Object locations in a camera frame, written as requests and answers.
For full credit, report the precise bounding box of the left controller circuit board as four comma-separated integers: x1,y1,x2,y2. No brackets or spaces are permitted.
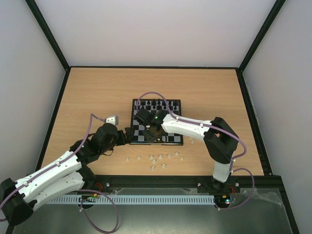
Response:
78,194,100,203

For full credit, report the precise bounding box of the black and silver chessboard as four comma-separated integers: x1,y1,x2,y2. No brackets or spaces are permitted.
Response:
131,98,183,146

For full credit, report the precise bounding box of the clear plastic sheet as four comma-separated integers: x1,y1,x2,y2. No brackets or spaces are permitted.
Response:
13,189,292,234

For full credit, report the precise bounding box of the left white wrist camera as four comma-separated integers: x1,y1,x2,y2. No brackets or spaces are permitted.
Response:
105,115,119,126

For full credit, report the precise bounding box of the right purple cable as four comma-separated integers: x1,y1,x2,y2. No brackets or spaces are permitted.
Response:
136,91,255,211

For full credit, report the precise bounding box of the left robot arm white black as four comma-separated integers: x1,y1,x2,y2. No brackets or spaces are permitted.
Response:
0,123,134,226

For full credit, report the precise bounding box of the black aluminium frame rail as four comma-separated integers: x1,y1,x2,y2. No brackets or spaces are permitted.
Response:
82,175,284,195

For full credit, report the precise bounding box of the light blue slotted cable duct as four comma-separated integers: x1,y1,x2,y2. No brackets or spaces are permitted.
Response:
48,195,215,205

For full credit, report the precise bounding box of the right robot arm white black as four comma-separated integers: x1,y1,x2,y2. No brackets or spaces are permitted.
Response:
134,108,239,191

